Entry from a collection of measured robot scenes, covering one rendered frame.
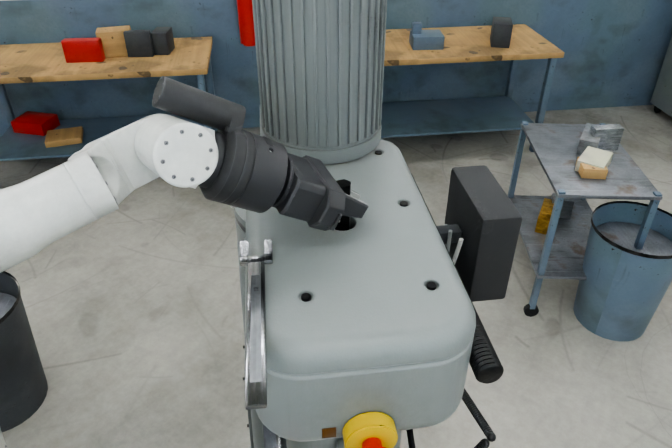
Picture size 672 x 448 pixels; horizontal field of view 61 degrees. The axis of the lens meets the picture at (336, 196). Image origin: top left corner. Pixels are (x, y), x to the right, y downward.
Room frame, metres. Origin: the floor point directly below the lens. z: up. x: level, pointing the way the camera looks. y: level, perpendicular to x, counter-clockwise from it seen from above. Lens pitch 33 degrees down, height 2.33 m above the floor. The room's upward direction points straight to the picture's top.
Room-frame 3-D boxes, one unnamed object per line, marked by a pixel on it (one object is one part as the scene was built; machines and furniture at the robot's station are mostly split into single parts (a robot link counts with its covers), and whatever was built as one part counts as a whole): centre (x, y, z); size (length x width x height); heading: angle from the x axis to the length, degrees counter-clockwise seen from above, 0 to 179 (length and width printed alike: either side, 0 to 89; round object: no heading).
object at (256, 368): (0.44, 0.09, 1.89); 0.24 x 0.04 x 0.01; 7
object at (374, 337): (0.63, -0.01, 1.81); 0.47 x 0.26 x 0.16; 7
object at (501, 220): (0.95, -0.30, 1.62); 0.20 x 0.09 x 0.21; 7
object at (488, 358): (0.67, -0.15, 1.79); 0.45 x 0.04 x 0.04; 7
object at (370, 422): (0.39, -0.04, 1.76); 0.06 x 0.02 x 0.06; 97
